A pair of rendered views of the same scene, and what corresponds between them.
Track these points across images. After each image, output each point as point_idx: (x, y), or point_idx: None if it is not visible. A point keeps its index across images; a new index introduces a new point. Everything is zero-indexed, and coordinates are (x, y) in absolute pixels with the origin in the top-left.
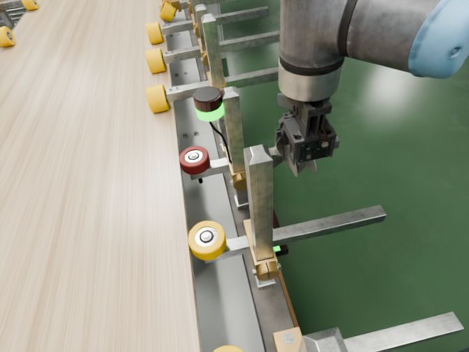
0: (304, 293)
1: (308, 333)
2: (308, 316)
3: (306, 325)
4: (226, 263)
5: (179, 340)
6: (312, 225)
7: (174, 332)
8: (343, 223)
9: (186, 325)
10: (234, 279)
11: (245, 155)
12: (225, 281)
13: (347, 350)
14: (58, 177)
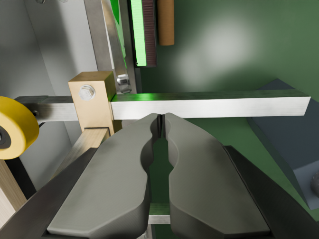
0: (190, 10)
1: (180, 46)
2: (186, 32)
3: (181, 40)
4: (83, 44)
5: (4, 222)
6: (182, 109)
7: None
8: (230, 114)
9: (6, 214)
10: (93, 65)
11: None
12: (83, 66)
13: (164, 220)
14: None
